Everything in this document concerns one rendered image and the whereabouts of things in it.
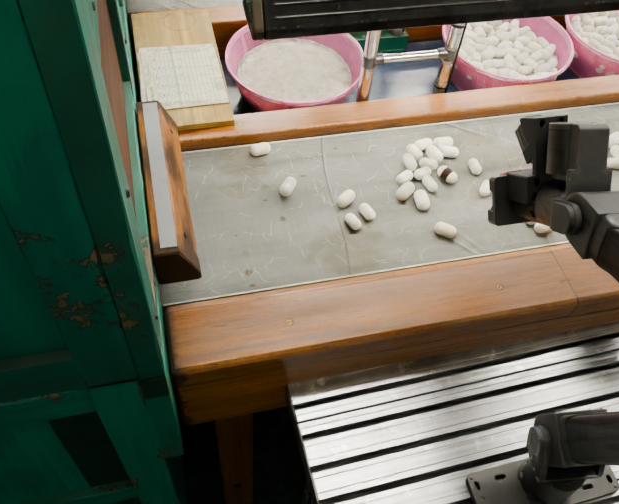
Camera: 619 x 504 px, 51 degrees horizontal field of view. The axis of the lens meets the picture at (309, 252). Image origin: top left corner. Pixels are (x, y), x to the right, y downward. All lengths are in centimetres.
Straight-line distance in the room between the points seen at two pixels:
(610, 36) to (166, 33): 93
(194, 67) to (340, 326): 58
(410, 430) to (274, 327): 24
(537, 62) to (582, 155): 70
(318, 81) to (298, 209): 33
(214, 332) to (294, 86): 56
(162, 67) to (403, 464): 79
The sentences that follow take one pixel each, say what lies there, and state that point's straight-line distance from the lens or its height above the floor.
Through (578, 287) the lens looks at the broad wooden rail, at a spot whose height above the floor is 76.
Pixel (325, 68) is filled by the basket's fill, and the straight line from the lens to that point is 132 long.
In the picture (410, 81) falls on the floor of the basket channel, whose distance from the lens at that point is 142.
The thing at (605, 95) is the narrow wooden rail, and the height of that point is 76.
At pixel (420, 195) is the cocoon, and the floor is 76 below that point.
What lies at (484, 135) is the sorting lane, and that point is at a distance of 124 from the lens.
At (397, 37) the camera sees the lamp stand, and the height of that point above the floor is 71.
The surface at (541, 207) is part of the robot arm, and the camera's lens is 83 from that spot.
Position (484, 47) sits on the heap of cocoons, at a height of 74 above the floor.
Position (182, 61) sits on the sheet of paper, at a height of 78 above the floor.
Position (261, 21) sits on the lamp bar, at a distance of 84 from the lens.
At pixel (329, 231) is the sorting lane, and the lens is 102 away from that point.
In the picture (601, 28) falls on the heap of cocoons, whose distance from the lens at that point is 161.
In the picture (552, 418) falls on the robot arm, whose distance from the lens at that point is 84.
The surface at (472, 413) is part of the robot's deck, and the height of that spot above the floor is 67.
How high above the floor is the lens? 154
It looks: 53 degrees down
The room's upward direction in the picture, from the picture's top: 7 degrees clockwise
